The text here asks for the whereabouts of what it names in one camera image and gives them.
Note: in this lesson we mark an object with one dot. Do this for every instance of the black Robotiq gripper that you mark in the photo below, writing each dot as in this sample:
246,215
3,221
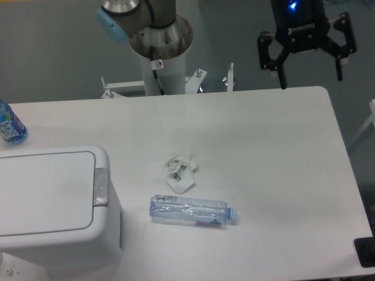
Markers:
301,26

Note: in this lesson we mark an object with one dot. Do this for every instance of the white trash can with lid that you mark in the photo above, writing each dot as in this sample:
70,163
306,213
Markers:
59,208

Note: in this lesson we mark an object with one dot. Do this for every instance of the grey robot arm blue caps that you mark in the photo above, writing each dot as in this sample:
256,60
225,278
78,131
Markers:
123,19

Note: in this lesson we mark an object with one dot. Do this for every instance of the empty clear plastic bottle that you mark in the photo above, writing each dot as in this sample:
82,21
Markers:
203,211

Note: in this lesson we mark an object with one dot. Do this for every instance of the black table clamp corner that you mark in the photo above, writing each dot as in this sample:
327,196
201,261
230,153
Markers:
365,251

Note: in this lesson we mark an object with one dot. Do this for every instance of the blue labelled water bottle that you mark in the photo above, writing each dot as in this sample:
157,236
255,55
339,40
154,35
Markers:
13,131

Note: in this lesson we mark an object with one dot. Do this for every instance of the white frame at right edge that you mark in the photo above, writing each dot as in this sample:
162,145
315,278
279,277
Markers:
363,132

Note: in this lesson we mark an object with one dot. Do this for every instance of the white metal base frame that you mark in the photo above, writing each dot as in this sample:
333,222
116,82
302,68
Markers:
159,79

